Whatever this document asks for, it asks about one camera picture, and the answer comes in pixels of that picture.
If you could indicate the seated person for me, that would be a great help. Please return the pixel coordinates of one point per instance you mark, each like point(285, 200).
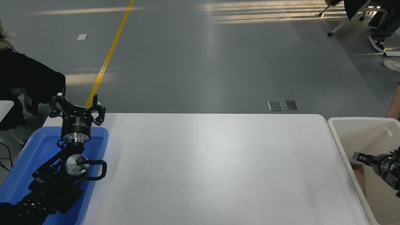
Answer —
point(28, 75)

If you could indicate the white wheeled chair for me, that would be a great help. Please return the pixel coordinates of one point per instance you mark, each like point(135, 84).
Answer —
point(340, 28)

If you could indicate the person in grey trousers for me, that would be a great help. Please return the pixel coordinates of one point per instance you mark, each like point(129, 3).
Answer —
point(387, 26)

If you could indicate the white chair base bar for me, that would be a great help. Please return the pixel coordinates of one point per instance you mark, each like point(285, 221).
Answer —
point(392, 53)

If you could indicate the blue plastic tray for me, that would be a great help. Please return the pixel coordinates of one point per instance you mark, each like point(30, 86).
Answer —
point(37, 147)

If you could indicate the silver floor plate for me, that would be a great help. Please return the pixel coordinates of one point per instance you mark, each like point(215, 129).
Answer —
point(275, 106)
point(291, 105)

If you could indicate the dark jacket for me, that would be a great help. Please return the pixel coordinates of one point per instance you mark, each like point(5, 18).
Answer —
point(356, 7)

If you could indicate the person with white shoes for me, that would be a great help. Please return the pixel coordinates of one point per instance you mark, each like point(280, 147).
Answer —
point(393, 65)

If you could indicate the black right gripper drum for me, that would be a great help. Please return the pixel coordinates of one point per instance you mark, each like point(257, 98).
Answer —
point(377, 164)

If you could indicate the large pale plastic bin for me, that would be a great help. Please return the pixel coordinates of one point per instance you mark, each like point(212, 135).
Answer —
point(359, 134)

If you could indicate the person's forearm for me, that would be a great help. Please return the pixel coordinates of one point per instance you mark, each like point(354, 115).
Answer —
point(395, 106)

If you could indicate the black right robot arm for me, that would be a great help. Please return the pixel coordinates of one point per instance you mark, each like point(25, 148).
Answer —
point(394, 175)

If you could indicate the small white floor tag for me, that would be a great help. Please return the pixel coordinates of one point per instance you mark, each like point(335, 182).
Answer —
point(82, 37)

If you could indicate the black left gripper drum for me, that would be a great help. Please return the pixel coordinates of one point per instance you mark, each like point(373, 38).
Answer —
point(76, 122)

